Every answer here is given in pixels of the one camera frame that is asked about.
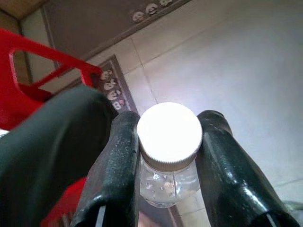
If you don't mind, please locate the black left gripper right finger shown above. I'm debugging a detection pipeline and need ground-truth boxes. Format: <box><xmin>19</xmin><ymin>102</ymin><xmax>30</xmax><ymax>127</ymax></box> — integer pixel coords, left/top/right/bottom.
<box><xmin>196</xmin><ymin>109</ymin><xmax>300</xmax><ymax>227</ymax></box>

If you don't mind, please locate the clear bottle white cap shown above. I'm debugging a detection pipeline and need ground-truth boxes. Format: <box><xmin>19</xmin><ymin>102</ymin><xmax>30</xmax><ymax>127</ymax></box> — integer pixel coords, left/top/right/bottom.
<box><xmin>136</xmin><ymin>102</ymin><xmax>204</xmax><ymax>209</ymax></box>

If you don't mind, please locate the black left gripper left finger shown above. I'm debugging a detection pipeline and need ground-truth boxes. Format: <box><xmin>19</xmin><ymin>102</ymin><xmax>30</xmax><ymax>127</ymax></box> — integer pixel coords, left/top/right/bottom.
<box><xmin>71</xmin><ymin>111</ymin><xmax>143</xmax><ymax>227</ymax></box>

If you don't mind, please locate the red plastic basket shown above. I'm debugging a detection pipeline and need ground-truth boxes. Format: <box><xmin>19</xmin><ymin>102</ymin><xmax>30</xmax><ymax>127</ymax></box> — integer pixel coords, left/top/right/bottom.
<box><xmin>0</xmin><ymin>26</ymin><xmax>104</xmax><ymax>227</ymax></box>

